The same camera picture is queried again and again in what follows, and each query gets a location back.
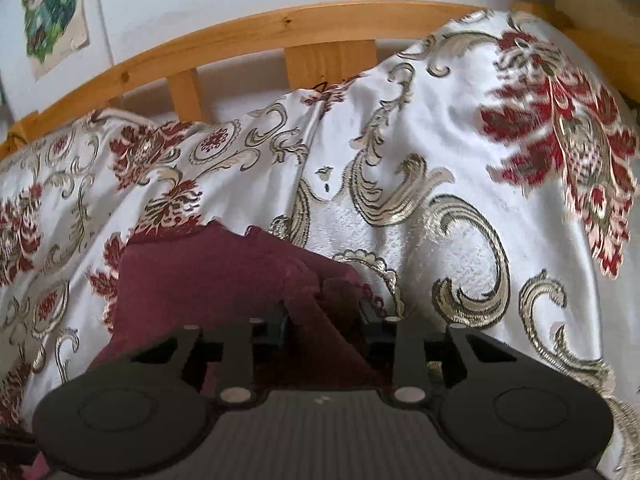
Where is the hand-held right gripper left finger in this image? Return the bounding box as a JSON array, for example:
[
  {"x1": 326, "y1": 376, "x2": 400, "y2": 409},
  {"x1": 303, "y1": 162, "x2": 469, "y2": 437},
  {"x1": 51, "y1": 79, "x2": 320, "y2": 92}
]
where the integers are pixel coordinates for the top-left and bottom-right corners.
[{"x1": 130, "y1": 316, "x2": 291, "y2": 406}]

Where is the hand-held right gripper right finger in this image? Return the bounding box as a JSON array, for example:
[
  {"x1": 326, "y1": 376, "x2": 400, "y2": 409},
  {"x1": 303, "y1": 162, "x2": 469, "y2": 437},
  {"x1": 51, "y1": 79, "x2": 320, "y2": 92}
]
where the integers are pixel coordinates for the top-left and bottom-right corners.
[{"x1": 358, "y1": 306, "x2": 519, "y2": 404}]

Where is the maroon cloth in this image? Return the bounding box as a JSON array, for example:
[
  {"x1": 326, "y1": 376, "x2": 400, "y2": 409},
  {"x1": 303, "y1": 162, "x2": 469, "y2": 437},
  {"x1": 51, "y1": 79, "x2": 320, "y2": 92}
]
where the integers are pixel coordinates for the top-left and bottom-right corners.
[{"x1": 0, "y1": 222, "x2": 401, "y2": 480}]

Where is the floral patterned bedspread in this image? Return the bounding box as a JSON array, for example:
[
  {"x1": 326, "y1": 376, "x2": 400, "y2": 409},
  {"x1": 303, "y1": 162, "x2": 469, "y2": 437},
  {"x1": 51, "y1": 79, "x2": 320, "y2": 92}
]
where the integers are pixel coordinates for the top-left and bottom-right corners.
[{"x1": 0, "y1": 7, "x2": 640, "y2": 480}]

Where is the wooden bed frame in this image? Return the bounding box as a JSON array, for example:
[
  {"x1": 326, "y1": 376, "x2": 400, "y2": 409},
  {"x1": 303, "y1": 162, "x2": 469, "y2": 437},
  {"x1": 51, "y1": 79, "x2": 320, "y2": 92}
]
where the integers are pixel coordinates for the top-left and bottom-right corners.
[{"x1": 0, "y1": 0, "x2": 640, "y2": 161}]

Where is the colourful wall poster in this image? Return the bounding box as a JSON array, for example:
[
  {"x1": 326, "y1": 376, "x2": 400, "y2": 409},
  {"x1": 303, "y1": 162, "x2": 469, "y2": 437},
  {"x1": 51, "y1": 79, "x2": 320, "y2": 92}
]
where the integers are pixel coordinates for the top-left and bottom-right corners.
[{"x1": 20, "y1": 0, "x2": 91, "y2": 80}]

